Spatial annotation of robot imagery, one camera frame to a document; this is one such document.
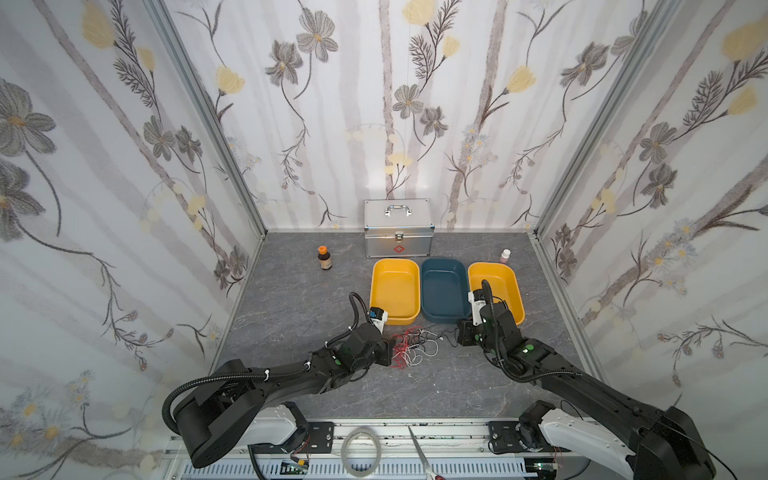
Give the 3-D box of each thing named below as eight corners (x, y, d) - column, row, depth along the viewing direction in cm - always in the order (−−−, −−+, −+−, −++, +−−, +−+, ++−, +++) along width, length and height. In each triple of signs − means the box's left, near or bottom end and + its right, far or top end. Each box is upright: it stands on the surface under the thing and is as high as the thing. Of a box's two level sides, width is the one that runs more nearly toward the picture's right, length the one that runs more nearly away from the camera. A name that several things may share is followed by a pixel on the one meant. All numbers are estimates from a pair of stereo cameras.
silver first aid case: (365, 258, 114) (362, 229, 102) (367, 223, 127) (365, 194, 114) (428, 258, 114) (434, 230, 102) (425, 223, 127) (429, 194, 115)
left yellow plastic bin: (368, 325, 96) (368, 316, 91) (371, 268, 111) (371, 258, 106) (422, 326, 96) (424, 316, 91) (417, 269, 111) (419, 258, 106)
